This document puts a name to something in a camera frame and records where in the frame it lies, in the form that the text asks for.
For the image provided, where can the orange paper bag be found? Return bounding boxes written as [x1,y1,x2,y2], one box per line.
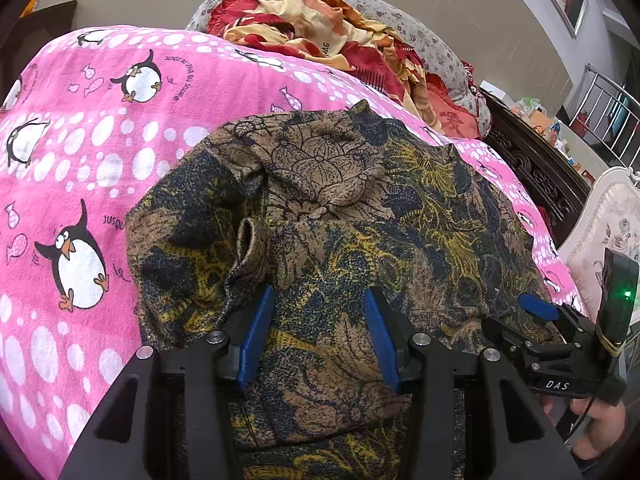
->
[527,110,556,133]

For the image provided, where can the red orange floral quilt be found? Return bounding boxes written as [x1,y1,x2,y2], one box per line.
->
[207,0,451,136]

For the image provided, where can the pink penguin print blanket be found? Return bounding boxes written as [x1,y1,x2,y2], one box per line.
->
[0,25,591,480]

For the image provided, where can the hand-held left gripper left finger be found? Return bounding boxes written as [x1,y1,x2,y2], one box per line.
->
[59,285,276,480]

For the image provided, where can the dark carved wooden headboard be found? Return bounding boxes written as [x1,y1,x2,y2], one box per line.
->
[477,87,593,248]

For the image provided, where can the clear plastic bag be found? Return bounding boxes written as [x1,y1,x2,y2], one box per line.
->
[510,97,538,121]

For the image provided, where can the brown floral patterned shirt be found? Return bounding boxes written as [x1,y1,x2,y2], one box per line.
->
[125,100,566,480]

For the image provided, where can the person's right hand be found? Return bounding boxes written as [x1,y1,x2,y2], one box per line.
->
[540,394,632,461]

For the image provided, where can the red embroidered pillow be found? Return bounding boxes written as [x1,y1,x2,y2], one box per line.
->
[425,72,483,141]

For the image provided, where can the metal stair railing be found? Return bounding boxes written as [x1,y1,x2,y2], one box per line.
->
[562,62,640,171]

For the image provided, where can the person's right forearm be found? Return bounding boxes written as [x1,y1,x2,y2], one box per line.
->
[572,440,638,480]

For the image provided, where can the grey floral pillow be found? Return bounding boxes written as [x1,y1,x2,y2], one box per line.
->
[185,0,493,138]

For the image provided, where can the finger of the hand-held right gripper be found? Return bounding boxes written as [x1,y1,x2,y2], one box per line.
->
[518,294,593,333]
[480,316,556,366]

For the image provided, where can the red bed sheet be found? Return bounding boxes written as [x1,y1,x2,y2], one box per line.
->
[535,202,558,236]

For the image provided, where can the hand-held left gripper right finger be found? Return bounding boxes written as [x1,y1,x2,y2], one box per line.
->
[364,287,583,480]

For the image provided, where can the white ornate upholstered chair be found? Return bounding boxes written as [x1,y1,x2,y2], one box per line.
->
[557,165,640,326]

